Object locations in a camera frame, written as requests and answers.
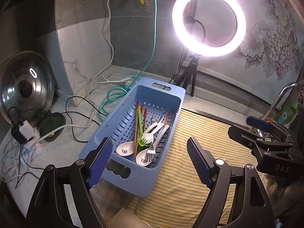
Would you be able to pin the white gloved right hand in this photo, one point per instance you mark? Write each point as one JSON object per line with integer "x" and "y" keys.
{"x": 283, "y": 193}

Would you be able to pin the ring light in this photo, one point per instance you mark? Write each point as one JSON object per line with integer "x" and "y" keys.
{"x": 202, "y": 48}

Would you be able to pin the lone red-tipped wooden chopstick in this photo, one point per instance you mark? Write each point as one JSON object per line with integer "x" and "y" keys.
{"x": 162, "y": 132}

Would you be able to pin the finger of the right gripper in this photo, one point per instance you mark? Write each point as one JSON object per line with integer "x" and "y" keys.
{"x": 257, "y": 123}
{"x": 243, "y": 137}

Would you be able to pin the chrome faucet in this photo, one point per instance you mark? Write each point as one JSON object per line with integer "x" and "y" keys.
{"x": 293, "y": 124}

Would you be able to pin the white power adapter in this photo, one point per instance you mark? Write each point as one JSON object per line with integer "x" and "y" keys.
{"x": 29, "y": 132}

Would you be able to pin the steel fork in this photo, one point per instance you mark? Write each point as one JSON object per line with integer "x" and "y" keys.
{"x": 151, "y": 153}

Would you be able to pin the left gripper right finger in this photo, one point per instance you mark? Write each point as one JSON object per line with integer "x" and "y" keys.
{"x": 251, "y": 206}

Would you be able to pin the white plastic spork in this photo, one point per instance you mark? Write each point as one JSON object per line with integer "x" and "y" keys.
{"x": 148, "y": 135}

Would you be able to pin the glass pot lid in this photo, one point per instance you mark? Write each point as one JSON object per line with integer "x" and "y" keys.
{"x": 27, "y": 87}

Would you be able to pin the green plastic spoon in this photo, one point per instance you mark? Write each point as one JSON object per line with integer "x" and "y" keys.
{"x": 140, "y": 141}

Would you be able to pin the white ceramic spoon with logo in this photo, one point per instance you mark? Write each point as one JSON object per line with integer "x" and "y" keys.
{"x": 141, "y": 157}

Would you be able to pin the green dish soap bottle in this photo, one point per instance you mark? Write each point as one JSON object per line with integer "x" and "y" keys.
{"x": 287, "y": 115}

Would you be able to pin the blue plastic drainer basket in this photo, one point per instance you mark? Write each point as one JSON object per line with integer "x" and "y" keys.
{"x": 156, "y": 97}

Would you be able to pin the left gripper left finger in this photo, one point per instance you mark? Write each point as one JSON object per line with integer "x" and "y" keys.
{"x": 48, "y": 206}

